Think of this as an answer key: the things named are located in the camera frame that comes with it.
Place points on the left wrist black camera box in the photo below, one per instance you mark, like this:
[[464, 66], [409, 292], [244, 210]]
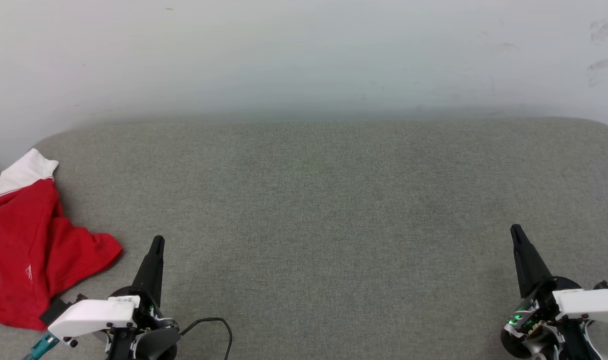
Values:
[[57, 308]]

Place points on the red and white t-shirt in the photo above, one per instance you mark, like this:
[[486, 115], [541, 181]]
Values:
[[33, 240]]

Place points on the left wrist camera teal connector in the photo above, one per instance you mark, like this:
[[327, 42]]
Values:
[[42, 346]]

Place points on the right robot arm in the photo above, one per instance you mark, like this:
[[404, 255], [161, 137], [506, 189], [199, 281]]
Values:
[[539, 347]]

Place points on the grey fabric sofa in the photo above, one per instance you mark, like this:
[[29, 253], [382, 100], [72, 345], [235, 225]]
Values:
[[309, 225]]

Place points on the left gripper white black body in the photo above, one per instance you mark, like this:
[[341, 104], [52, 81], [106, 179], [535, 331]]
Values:
[[91, 316]]

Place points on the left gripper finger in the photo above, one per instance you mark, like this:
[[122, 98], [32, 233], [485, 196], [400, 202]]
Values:
[[152, 272]]

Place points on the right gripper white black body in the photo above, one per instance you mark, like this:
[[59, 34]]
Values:
[[589, 306]]

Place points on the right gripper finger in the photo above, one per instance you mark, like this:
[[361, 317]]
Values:
[[528, 265]]

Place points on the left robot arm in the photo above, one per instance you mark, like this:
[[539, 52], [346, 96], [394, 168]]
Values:
[[158, 345]]

